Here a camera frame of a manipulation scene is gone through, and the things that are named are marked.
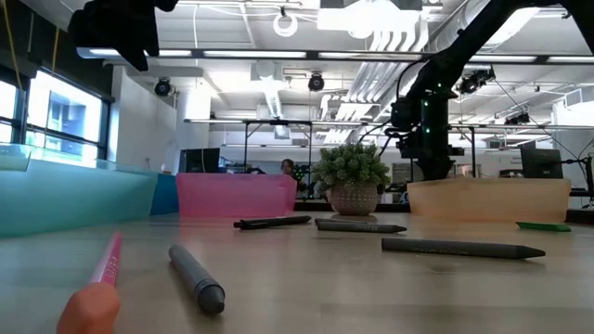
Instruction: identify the window with black frame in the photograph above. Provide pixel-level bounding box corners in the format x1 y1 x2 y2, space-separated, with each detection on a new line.
0 69 115 168

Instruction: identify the black beam with light strips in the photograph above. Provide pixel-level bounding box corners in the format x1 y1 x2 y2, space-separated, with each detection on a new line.
76 45 594 66

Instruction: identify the blue plastic bin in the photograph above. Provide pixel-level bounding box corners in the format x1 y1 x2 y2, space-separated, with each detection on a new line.
148 172 180 217

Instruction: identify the white ring light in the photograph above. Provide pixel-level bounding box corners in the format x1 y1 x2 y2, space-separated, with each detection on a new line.
272 11 299 38

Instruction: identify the dark grey marker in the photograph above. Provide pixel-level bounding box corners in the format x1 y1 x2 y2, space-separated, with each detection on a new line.
317 221 408 234

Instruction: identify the yellow hanging cable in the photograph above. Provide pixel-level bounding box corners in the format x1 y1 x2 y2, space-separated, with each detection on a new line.
50 25 61 71
2 0 22 89

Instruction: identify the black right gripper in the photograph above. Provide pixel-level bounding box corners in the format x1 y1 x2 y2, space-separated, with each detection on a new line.
390 90 465 181

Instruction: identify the black aluminium table frame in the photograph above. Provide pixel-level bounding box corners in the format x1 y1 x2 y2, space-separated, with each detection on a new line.
294 199 594 225

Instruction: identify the pink plastic bin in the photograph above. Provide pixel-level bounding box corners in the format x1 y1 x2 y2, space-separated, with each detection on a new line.
175 172 298 219

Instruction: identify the green eraser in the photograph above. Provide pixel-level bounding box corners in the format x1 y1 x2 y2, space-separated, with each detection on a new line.
515 221 573 233

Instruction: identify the thick black pen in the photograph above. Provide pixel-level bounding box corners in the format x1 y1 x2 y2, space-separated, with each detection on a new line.
232 214 313 231

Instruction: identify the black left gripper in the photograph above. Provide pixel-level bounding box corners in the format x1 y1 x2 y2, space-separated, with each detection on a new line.
68 0 160 73

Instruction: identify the silver ventilation duct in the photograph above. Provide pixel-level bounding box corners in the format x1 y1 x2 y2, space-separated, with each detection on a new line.
410 0 544 98

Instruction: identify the coral pencil with orange eraser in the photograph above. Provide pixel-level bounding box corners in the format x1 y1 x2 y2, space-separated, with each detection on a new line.
56 231 124 334

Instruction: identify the green potted plant white pot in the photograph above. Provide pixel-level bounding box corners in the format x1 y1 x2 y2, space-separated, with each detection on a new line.
309 141 393 217

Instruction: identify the teal plastic bin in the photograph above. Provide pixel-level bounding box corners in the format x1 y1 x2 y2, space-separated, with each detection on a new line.
0 143 160 238

